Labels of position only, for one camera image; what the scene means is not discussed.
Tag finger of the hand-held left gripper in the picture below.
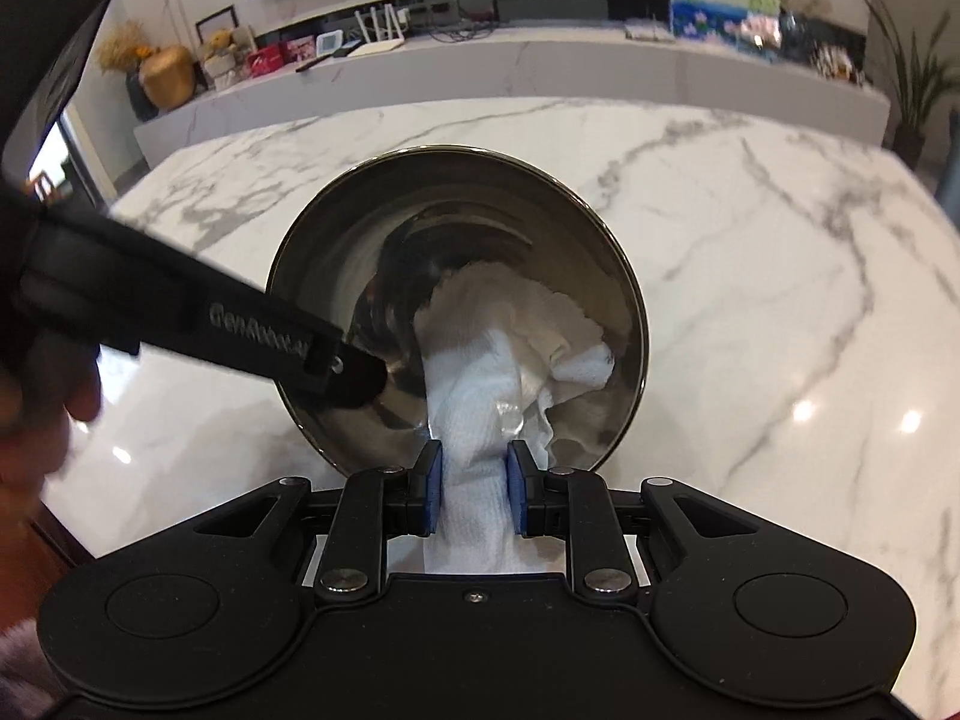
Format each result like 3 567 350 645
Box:
21 206 391 411

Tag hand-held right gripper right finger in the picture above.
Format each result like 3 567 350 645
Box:
505 441 751 595

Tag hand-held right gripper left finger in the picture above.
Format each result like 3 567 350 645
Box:
196 441 445 602

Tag white cloth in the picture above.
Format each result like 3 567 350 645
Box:
411 261 617 578

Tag blue steel bowl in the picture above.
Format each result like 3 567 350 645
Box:
266 146 650 478

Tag person's left hand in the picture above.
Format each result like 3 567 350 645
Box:
0 360 103 500

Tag dried flower bunch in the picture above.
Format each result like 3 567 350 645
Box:
97 19 155 77

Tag golden round vase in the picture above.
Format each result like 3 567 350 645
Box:
139 45 198 110

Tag black framed picture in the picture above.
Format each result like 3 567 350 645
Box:
196 5 239 53

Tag plush flower bouquet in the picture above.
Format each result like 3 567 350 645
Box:
198 26 257 92

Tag red gift box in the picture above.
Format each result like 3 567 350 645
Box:
247 45 290 80

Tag white router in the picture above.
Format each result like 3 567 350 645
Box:
349 6 407 57

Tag white marble media console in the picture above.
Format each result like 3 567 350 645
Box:
133 19 893 170

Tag black soundbar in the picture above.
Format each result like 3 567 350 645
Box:
491 0 612 23

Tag pile of snack packets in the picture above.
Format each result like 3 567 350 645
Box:
739 0 830 62

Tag green potted plant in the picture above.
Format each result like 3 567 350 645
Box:
857 0 960 170

